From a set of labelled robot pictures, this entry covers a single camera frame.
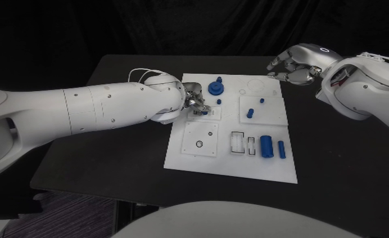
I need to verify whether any white task board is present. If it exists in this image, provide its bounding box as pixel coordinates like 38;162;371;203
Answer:
163;73;299;185

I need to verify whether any thick long blue cylinder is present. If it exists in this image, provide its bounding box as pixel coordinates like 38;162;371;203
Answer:
260;135;276;159

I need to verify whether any white cable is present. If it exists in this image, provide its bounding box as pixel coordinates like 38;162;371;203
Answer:
127;68;169;84
139;70;168;84

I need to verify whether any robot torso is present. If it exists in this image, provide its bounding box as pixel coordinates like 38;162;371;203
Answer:
110;200;378;238

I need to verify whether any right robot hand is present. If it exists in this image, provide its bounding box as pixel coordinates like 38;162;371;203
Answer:
266;43;345;86

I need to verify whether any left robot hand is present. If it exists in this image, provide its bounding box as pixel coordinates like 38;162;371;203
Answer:
181;82;212;116

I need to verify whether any thin long blue cylinder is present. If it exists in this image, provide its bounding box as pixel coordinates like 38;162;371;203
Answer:
277;140;287;159

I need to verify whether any blue gear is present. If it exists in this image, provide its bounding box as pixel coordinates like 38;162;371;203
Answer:
208;81;225;96

